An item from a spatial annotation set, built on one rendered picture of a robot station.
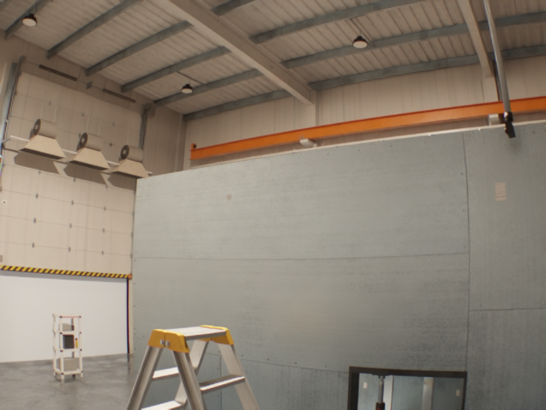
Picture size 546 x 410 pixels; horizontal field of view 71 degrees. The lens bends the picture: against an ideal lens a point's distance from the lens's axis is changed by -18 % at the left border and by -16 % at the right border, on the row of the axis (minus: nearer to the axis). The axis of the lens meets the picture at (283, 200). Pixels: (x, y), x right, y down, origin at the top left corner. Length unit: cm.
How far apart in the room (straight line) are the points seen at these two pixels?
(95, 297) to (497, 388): 1174
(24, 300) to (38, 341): 114
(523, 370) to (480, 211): 73
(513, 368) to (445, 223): 73
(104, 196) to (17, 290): 375
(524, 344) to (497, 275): 33
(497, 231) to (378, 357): 79
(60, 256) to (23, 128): 342
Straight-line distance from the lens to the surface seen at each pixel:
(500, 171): 203
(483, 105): 1070
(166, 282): 289
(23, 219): 1149
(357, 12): 956
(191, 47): 1139
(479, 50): 1006
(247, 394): 204
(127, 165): 1250
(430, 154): 210
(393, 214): 210
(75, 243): 1223
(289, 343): 234
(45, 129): 1114
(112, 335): 1333
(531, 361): 202
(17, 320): 1173
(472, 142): 207
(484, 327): 200
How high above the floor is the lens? 257
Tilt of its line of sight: 9 degrees up
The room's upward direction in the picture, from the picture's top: 1 degrees clockwise
